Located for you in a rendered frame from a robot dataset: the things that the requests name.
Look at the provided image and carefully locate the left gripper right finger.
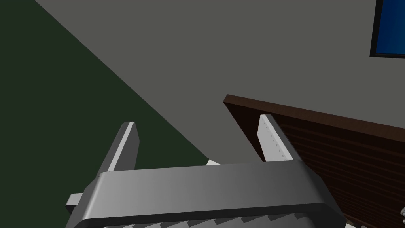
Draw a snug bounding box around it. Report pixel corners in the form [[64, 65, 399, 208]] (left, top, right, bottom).
[[257, 114, 304, 163]]

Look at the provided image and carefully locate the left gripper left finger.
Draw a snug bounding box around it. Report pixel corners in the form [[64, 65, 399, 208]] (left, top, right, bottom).
[[97, 121, 140, 177]]

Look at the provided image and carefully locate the dark brown slatted cabinet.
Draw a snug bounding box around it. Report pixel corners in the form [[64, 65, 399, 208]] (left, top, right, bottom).
[[223, 94, 405, 228]]

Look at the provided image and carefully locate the blue picture with black frame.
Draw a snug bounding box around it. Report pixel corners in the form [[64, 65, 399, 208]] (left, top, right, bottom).
[[369, 0, 405, 59]]

